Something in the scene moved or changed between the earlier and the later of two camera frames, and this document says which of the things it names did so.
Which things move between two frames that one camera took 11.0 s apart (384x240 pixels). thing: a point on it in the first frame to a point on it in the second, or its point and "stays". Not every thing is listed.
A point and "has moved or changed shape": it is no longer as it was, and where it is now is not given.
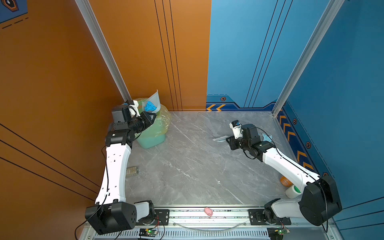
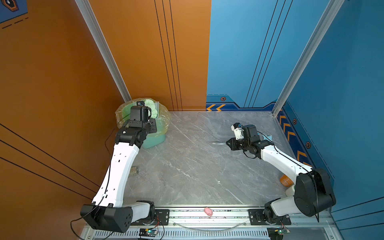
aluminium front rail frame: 218,222 stays
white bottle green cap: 293,192 stays
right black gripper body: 235,144 stays
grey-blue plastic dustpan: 153,104 has moved or changed shape
